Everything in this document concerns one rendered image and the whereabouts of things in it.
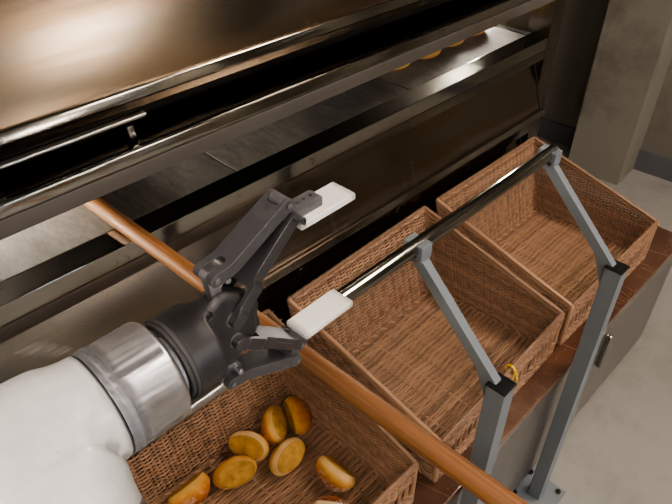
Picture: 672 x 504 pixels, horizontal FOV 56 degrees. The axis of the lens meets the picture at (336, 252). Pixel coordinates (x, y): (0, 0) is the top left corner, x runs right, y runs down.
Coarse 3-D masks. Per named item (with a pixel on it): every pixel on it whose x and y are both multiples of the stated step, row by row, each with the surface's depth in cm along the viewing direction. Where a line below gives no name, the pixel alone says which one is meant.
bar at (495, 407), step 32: (544, 160) 139; (448, 224) 119; (416, 256) 115; (608, 256) 144; (352, 288) 105; (608, 288) 146; (448, 320) 118; (608, 320) 154; (480, 352) 117; (576, 352) 161; (512, 384) 117; (576, 384) 166; (480, 416) 123; (480, 448) 127; (544, 448) 187; (544, 480) 194
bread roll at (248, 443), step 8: (240, 432) 144; (248, 432) 144; (232, 440) 144; (240, 440) 143; (248, 440) 143; (256, 440) 143; (264, 440) 144; (232, 448) 144; (240, 448) 143; (248, 448) 143; (256, 448) 142; (264, 448) 142; (256, 456) 142; (264, 456) 143
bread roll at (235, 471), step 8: (240, 456) 140; (248, 456) 140; (224, 464) 138; (232, 464) 138; (240, 464) 138; (248, 464) 139; (256, 464) 141; (216, 472) 137; (224, 472) 137; (232, 472) 138; (240, 472) 138; (248, 472) 139; (216, 480) 137; (224, 480) 137; (232, 480) 137; (240, 480) 138; (248, 480) 139; (224, 488) 137; (232, 488) 138
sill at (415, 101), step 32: (480, 64) 179; (512, 64) 187; (416, 96) 162; (448, 96) 169; (352, 128) 148; (384, 128) 155; (288, 160) 137; (320, 160) 142; (192, 192) 127; (224, 192) 127; (256, 192) 132; (160, 224) 118; (192, 224) 123; (64, 256) 110; (96, 256) 110; (128, 256) 115; (0, 288) 104; (32, 288) 104; (64, 288) 108; (0, 320) 101
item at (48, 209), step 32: (480, 0) 156; (544, 0) 154; (384, 32) 139; (416, 32) 136; (480, 32) 139; (288, 64) 126; (320, 64) 123; (384, 64) 120; (192, 96) 114; (224, 96) 112; (256, 96) 110; (320, 96) 111; (160, 128) 102; (224, 128) 99; (256, 128) 103; (64, 160) 94; (96, 160) 93; (160, 160) 92; (96, 192) 87; (0, 224) 79; (32, 224) 82
